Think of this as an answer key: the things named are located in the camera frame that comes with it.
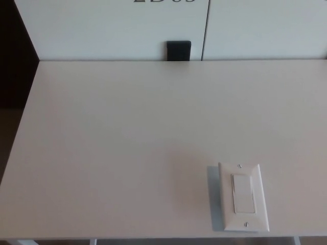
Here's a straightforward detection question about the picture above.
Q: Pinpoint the plain white cabinet door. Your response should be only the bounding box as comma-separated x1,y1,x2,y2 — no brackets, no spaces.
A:
201,0,327,62

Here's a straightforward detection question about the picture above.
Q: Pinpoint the white light switch wall plate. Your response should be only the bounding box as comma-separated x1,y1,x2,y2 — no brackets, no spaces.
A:
217,161,270,233

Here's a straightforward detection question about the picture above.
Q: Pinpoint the white cabinet door with lettering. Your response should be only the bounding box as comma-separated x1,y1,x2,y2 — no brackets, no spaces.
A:
12,0,211,62

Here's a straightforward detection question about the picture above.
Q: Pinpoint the white light switch rocker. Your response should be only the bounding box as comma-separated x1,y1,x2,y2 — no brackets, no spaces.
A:
230,173,257,214

